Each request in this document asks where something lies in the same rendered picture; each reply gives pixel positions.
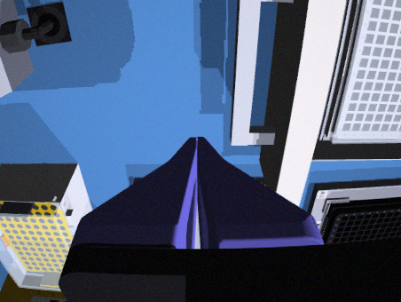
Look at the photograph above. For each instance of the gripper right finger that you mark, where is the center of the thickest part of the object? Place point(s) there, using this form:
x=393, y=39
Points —
x=237, y=211

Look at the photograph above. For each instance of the grey button box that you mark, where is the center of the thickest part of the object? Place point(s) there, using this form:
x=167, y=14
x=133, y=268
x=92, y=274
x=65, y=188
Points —
x=49, y=20

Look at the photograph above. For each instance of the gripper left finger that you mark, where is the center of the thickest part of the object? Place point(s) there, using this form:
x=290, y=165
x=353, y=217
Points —
x=153, y=210

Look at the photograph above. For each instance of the blue bench mat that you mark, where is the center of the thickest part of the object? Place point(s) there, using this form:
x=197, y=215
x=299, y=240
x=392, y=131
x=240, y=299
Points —
x=139, y=79

